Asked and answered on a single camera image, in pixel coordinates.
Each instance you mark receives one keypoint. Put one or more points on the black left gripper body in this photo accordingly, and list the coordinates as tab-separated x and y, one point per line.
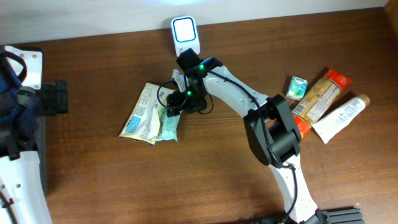
59	89

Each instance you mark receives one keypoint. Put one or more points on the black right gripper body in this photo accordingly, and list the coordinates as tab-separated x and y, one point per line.
173	103

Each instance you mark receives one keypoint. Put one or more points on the teal snack packet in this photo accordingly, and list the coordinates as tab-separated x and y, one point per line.
168	127

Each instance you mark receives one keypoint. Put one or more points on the cream wipes packet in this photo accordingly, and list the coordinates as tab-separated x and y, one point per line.
143	123

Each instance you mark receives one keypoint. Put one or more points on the small mint green bar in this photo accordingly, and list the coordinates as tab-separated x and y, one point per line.
296	89

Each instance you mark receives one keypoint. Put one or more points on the orange spaghetti package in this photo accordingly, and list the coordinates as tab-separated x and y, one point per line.
318	99

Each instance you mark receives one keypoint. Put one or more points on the white Pantene tube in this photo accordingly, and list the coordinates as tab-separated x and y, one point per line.
338	119

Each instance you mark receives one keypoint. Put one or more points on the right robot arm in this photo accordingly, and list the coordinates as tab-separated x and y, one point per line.
272	133

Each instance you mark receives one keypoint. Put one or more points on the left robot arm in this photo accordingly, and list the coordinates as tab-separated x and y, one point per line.
26	102

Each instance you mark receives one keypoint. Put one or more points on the white cube barcode scanner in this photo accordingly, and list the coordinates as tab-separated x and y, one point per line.
185	34

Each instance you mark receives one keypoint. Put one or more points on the black mesh basket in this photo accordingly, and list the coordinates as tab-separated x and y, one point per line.
40	140

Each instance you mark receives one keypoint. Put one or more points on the wooden side panel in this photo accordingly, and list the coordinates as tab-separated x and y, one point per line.
391	11

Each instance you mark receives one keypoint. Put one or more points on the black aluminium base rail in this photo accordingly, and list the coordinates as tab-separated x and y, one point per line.
343	216

